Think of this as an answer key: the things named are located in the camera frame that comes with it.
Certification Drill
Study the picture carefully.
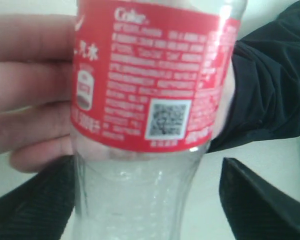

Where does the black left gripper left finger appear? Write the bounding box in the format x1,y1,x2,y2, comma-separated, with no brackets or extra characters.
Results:
0,156,75,240

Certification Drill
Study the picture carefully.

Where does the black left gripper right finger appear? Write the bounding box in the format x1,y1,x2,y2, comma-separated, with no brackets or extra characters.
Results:
219,158,300,240

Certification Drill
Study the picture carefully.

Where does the clear bottle red label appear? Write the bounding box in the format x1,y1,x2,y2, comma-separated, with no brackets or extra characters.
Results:
71,0,247,240

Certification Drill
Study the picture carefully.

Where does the black sleeved forearm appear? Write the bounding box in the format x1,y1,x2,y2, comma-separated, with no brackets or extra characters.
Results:
209,0,300,153

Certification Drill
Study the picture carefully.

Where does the open human hand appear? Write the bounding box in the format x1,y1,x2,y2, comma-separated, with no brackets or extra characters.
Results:
0,14,76,173

